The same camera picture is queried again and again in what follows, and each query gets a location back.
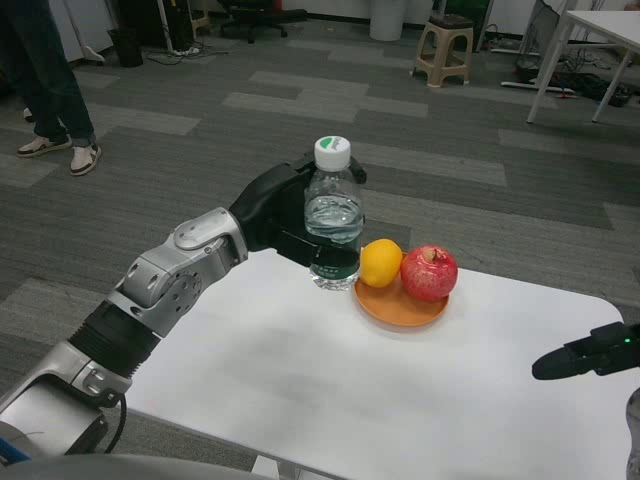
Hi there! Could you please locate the silver robot chest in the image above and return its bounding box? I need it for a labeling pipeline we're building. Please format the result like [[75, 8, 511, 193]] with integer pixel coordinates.
[[0, 453, 261, 480]]

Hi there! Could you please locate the white standing desk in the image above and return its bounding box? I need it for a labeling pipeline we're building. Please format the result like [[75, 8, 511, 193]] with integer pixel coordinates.
[[501, 79, 576, 99]]

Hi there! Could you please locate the green plant in white pot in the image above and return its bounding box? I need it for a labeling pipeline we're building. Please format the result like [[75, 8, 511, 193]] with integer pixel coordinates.
[[368, 0, 404, 42]]

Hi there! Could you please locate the green black equipment rack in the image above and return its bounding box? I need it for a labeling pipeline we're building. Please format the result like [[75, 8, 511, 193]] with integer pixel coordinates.
[[443, 0, 495, 31]]

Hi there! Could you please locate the black trash bin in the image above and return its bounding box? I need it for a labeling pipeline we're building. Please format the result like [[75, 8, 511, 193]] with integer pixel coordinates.
[[107, 27, 145, 69]]

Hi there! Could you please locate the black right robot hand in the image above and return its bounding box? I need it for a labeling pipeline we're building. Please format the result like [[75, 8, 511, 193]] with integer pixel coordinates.
[[530, 322, 640, 381]]

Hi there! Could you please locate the black office chair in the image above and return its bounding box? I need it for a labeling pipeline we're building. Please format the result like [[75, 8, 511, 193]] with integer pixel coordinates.
[[219, 0, 309, 45]]

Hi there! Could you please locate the round wooden plate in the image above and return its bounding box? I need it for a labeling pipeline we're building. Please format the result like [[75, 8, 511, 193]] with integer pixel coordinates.
[[353, 252, 450, 329]]

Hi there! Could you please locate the tan wooden stool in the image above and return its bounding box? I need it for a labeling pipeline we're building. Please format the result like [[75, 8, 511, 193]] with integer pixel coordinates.
[[192, 0, 215, 36]]

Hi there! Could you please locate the white rolling partition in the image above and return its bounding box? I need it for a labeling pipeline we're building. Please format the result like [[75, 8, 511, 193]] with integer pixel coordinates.
[[49, 0, 119, 65]]

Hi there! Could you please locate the red apple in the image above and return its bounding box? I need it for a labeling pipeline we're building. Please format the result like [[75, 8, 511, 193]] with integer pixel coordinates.
[[399, 243, 459, 304]]

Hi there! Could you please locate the beige plastic stool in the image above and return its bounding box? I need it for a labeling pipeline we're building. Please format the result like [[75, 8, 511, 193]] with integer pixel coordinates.
[[410, 14, 475, 89]]

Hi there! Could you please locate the yellow orange fruit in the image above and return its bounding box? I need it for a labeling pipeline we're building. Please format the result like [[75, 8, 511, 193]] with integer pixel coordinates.
[[359, 238, 403, 289]]

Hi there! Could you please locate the clear water bottle green label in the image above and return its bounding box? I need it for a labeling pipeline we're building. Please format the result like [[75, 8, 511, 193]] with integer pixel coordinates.
[[302, 135, 365, 293]]

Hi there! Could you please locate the black cable heap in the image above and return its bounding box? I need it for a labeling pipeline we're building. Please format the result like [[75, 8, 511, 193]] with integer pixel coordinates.
[[552, 72, 634, 109]]

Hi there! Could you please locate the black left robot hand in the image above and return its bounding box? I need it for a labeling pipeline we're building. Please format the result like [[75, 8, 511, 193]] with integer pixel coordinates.
[[228, 154, 369, 269]]

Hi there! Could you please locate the black equipment cabinet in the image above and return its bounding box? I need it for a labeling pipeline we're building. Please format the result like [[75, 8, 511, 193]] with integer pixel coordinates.
[[117, 0, 199, 49]]

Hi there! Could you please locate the person in blue jeans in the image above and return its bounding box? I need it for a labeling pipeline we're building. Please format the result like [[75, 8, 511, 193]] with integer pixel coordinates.
[[0, 0, 103, 177]]

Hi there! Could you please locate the white stand pole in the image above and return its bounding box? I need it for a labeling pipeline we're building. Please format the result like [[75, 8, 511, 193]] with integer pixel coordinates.
[[155, 0, 176, 54]]

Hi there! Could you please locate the long white table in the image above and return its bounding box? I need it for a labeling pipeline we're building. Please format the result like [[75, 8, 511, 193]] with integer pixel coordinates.
[[525, 9, 640, 125]]

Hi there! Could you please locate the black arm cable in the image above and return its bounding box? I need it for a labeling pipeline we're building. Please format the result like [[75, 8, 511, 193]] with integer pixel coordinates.
[[102, 392, 127, 455]]

